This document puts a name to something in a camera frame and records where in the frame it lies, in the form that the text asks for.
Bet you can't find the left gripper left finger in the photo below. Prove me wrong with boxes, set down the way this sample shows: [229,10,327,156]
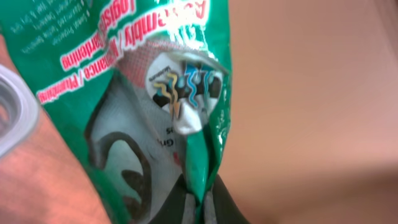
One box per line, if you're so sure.
[149,174,197,224]

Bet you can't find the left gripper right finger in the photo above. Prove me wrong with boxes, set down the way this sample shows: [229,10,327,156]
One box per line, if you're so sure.
[203,175,249,224]

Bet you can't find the green glove package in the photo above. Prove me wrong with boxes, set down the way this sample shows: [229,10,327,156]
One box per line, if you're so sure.
[1,0,232,223]

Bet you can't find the white barcode scanner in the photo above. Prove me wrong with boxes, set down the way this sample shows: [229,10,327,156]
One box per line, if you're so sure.
[1,65,40,157]

